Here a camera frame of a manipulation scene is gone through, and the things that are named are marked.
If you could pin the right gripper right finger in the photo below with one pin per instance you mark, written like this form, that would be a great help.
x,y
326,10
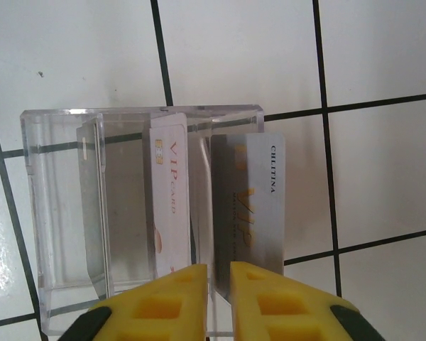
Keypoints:
x,y
287,312

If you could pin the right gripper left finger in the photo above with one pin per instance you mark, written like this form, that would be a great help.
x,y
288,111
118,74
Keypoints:
x,y
156,312

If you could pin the silver VIP card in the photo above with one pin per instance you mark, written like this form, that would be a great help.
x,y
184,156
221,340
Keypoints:
x,y
259,213

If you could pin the white VIP card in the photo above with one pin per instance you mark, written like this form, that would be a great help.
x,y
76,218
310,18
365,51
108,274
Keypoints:
x,y
168,199

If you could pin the black card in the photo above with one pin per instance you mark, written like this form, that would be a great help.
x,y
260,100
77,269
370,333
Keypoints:
x,y
90,213

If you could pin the clear plastic box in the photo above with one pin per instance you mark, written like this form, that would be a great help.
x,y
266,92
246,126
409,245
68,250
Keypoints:
x,y
57,213

